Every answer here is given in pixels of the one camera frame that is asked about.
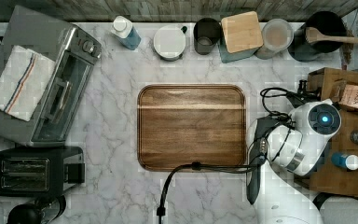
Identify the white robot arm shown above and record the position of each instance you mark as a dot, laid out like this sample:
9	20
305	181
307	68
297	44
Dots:
296	146

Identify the bamboo drawer cabinet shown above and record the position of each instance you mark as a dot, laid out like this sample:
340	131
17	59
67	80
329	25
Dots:
329	178

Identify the dark walnut cutting board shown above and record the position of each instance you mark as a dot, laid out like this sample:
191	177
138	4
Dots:
180	124

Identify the white round lidded container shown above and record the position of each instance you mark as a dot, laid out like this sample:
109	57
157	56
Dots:
169	42

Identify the dark metal cup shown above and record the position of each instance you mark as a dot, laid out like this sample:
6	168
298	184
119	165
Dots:
207	33

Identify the blue bottle white cap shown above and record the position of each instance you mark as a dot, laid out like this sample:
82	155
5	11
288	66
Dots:
125	33

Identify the teal canister bamboo lid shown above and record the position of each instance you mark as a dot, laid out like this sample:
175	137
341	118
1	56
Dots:
241	37

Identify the clear jar plastic lid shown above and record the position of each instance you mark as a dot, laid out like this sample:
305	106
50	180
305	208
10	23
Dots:
277	35

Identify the black two-slot toaster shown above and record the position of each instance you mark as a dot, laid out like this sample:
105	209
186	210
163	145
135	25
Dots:
40	172

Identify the bamboo tea bag organizer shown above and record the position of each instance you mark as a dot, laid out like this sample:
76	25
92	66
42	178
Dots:
335	82

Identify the silver toaster oven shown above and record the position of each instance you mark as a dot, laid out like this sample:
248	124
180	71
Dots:
74	52

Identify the wooden spoon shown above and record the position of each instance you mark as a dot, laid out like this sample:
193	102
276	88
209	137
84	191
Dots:
335	38

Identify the striped white dish towel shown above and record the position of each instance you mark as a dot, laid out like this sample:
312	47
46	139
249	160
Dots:
23	82

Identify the black utensil crock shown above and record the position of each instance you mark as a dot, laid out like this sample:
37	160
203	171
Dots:
328	23

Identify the small blue bottle on cabinet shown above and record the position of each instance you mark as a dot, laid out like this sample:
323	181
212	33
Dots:
347	161

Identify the brown Stash tea packets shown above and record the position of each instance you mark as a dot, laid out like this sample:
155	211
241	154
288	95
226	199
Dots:
349	96

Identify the black round appliance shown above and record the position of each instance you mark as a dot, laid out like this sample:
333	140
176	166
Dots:
42	210

